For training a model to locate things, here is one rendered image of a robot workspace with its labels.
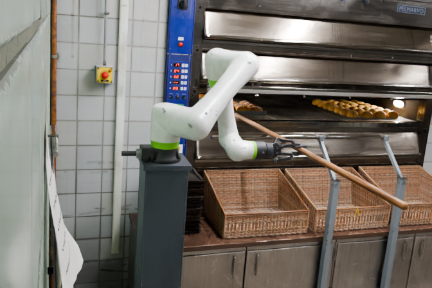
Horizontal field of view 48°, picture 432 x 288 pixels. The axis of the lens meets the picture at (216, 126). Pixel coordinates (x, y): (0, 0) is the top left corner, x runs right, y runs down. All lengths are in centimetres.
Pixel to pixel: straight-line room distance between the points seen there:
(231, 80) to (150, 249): 81
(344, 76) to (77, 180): 192
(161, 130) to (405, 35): 227
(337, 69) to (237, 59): 145
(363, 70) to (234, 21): 104
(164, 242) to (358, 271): 158
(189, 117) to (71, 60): 118
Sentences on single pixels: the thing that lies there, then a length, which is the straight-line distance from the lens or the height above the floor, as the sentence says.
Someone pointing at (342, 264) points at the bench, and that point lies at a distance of 329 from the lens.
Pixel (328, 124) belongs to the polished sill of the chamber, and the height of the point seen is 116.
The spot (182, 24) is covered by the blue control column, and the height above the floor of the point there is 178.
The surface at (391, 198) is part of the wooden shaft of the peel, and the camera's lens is 197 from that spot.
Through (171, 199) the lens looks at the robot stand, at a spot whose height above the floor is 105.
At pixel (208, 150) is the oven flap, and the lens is 319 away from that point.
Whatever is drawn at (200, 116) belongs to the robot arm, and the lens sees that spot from 194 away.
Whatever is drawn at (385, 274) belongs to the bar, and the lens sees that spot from 346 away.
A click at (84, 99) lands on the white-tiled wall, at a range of 298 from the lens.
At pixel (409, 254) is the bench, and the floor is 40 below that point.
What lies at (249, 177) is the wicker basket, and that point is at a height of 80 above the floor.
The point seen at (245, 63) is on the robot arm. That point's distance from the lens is 215.
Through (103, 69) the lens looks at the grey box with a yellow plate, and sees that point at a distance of 289.
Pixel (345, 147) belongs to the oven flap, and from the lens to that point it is 365.
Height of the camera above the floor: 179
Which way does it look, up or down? 12 degrees down
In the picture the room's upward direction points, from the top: 4 degrees clockwise
